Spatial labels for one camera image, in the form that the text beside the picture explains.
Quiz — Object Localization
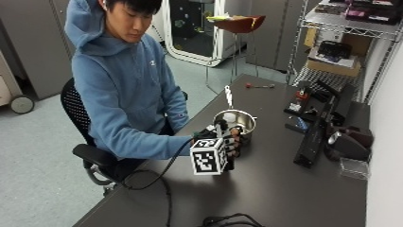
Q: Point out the steel pot with handle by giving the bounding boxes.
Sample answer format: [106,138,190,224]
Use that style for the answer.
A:
[211,84,258,147]

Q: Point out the white marker cube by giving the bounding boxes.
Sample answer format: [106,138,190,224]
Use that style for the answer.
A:
[189,137,228,176]

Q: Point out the small blue-black device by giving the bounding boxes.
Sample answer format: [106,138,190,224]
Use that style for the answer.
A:
[284,115,312,133]

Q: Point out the long black bar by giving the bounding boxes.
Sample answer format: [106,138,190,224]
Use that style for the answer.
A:
[292,94,338,168]

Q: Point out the black device with red part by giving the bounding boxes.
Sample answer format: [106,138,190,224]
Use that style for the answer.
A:
[283,88,315,116]

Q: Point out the person in blue hoodie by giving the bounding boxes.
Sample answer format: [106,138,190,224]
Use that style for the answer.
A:
[61,0,197,183]

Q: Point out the black rounded device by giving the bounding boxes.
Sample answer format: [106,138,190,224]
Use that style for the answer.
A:
[323,125,375,163]

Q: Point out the black stand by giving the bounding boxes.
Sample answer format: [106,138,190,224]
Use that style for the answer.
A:
[308,79,359,107]

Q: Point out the clear plastic box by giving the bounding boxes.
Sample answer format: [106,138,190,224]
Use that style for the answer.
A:
[338,156,371,181]

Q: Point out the white-framed glass cabinet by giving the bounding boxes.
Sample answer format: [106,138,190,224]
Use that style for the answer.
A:
[159,0,242,68]

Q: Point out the grey cabinet doors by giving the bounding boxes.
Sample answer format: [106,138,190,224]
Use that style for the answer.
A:
[244,0,312,72]

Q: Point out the flat cardboard box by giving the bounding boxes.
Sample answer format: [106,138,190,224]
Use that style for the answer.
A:
[304,58,363,79]

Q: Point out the red bar stool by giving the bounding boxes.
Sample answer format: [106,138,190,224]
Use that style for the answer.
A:
[203,14,267,96]

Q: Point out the black mesh office chair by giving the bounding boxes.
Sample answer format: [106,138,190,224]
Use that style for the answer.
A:
[60,78,190,194]

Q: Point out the black pouch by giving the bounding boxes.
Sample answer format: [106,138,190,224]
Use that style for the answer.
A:
[316,40,353,62]

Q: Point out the large cardboard box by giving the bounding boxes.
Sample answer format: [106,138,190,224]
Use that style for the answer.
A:
[303,26,373,59]

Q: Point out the dark boxes with pink print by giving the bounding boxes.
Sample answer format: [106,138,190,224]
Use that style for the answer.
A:
[314,0,403,26]

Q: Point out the grey cabinet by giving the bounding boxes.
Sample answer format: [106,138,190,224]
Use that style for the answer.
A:
[0,0,78,101]

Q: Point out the beige cart with wheel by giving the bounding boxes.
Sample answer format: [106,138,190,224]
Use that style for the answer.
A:
[0,50,36,115]

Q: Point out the red-handled screwdriver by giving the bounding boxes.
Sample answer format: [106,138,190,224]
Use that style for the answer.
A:
[244,82,276,90]

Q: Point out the black glove cable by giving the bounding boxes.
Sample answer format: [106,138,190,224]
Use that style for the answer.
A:
[121,137,197,227]

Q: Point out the black cable bundle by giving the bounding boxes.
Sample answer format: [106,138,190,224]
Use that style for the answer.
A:
[201,213,267,227]

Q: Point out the metal wire shelf rack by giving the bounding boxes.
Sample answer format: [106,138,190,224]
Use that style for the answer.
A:
[286,0,403,105]

